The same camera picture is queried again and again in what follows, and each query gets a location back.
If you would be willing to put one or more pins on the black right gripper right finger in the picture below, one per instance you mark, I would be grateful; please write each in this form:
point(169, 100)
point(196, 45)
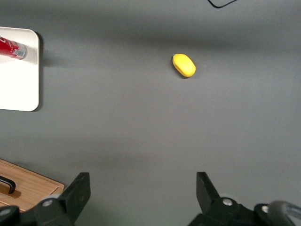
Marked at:
point(208, 195)

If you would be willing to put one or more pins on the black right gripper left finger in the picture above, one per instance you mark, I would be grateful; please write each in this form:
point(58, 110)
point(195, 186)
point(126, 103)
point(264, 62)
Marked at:
point(75, 195)

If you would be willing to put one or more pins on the white rectangular tray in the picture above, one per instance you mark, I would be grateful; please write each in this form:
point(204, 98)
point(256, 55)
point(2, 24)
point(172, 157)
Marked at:
point(18, 87)

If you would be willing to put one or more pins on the wooden drawer cabinet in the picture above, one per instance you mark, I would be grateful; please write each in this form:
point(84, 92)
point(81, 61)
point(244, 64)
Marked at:
point(35, 186)

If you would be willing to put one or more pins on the wooden drawer front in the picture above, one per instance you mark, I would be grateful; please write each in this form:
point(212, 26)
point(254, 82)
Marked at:
point(33, 181)
point(26, 203)

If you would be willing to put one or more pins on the yellow lemon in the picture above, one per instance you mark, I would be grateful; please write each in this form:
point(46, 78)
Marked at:
point(184, 65)

